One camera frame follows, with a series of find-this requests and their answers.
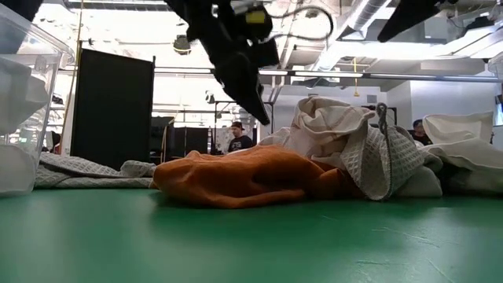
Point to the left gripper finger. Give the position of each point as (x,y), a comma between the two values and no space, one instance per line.
(243,82)

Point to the white red-checked towel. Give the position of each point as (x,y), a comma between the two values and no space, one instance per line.
(326,126)

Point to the yellow tag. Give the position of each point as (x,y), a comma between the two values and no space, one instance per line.
(256,17)

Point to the light grey waffle towel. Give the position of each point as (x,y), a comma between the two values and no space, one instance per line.
(377,157)
(78,169)
(420,182)

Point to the black cabinet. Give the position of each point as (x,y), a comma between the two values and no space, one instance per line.
(188,141)

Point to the black partition panel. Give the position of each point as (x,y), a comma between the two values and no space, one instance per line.
(114,110)

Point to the orange towel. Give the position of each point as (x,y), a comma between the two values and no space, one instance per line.
(243,177)

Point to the green table mat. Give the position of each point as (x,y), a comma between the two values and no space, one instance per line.
(251,243)

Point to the person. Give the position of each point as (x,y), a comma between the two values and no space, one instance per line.
(239,143)
(420,135)

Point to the clear plastic bin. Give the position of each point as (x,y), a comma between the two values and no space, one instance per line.
(43,118)
(499,67)

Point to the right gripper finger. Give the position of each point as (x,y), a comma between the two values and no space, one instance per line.
(412,13)

